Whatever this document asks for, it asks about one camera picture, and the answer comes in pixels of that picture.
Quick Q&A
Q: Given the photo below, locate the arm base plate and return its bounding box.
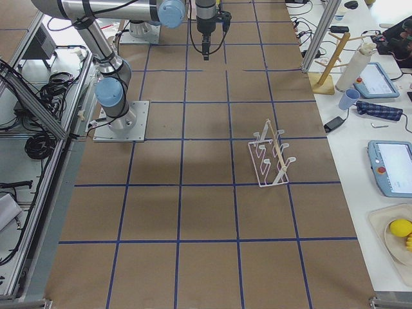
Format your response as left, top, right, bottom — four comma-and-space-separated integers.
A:
93, 101, 149, 142
119, 21, 161, 45

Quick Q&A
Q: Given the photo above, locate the black power adapter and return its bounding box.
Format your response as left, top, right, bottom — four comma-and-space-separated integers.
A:
323, 117, 346, 133

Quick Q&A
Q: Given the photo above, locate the folded blue plaid cloth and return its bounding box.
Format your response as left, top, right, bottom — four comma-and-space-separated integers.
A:
355, 101, 403, 122

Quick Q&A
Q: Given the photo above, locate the white water bottle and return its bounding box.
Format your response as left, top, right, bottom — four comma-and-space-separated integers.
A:
335, 42, 377, 91

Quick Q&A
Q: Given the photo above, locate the blue cup on desk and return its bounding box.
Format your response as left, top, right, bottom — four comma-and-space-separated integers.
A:
338, 88, 361, 110

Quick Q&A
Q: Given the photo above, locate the wooden stand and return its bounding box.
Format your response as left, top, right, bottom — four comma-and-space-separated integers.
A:
308, 32, 365, 95

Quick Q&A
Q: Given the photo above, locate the aluminium frame post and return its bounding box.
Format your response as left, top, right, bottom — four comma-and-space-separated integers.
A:
301, 0, 341, 73

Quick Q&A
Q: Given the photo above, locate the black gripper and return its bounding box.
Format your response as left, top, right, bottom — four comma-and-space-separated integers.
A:
196, 17, 215, 61

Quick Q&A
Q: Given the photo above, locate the yellow lemon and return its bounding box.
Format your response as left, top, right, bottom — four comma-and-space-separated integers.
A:
389, 218, 412, 238

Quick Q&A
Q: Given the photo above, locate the blue teach pendant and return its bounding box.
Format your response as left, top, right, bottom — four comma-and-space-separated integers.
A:
353, 62, 400, 98
368, 140, 411, 198

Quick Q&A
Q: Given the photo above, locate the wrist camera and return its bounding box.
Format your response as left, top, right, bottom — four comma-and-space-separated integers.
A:
218, 10, 232, 33

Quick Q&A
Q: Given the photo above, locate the cream plate with lemon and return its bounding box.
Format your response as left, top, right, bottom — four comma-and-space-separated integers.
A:
368, 203, 411, 288

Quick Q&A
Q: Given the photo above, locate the white wire cup rack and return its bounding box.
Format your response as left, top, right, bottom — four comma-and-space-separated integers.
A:
248, 119, 296, 187

